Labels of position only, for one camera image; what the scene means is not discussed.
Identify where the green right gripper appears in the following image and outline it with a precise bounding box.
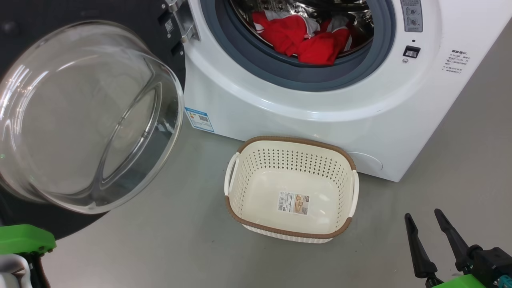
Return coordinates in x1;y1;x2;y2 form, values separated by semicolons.
404;209;487;288

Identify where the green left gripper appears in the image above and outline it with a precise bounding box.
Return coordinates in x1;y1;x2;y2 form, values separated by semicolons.
0;224;57;255

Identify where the black round glass washer door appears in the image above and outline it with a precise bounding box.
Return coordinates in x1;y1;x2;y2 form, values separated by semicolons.
0;0;187;240

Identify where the red and white garment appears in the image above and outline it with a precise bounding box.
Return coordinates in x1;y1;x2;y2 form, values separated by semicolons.
252;10;353;66

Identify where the printed product label sticker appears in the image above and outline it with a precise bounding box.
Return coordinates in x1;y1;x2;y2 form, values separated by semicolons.
278;191;311;216

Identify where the cream basket with brown rim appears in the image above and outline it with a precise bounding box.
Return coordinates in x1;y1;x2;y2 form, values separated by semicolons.
224;136;360;244

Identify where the white front-load washing machine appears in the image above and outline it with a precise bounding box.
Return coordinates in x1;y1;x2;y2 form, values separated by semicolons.
183;0;512;182

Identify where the metal door hinge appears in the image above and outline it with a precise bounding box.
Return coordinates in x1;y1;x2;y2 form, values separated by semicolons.
166;0;200;43

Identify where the round white filter cover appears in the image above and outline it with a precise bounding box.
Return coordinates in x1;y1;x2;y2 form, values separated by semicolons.
347;152;384;175

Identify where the blue energy label sticker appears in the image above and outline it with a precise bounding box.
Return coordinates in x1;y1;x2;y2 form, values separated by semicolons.
184;106;215;133

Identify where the grey instruction label plate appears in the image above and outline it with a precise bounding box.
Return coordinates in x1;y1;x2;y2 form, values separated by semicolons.
400;0;424;33

